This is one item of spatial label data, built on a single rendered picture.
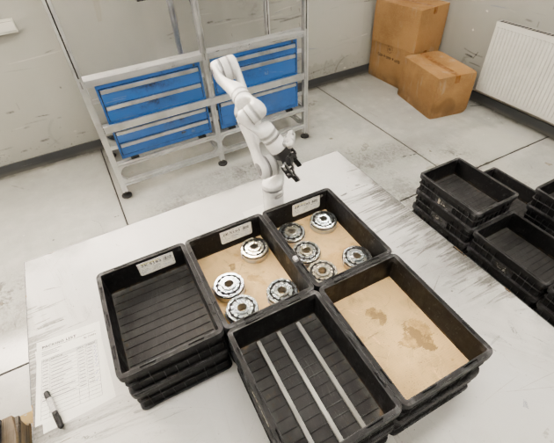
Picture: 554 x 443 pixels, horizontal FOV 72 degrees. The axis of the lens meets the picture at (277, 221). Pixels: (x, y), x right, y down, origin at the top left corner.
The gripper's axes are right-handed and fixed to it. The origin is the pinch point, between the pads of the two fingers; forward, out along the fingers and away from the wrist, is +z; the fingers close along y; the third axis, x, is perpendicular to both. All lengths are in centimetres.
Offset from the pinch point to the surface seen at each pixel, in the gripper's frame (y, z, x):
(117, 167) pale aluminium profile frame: -88, -7, -162
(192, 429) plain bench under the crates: 91, 4, -31
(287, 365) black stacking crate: 74, 8, -2
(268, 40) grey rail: -168, -1, -39
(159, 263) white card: 44, -19, -41
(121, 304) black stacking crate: 58, -20, -53
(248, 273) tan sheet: 42.2, 1.6, -18.4
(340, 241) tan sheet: 24.3, 19.6, 8.6
